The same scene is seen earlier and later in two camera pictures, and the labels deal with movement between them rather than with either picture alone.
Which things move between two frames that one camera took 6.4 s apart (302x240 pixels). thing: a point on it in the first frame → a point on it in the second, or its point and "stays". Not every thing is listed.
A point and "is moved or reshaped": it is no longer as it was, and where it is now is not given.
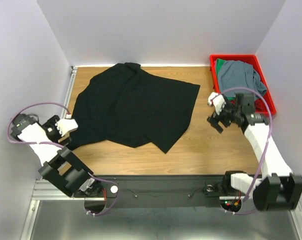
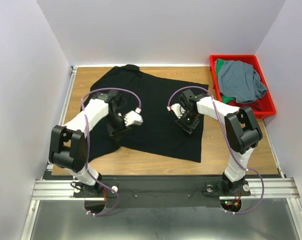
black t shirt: (125, 104) is moved or reshaped
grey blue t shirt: (233, 74) stays
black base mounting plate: (161, 191) stays
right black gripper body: (225, 117) → (188, 121)
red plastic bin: (251, 59) stays
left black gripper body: (51, 130) → (116, 125)
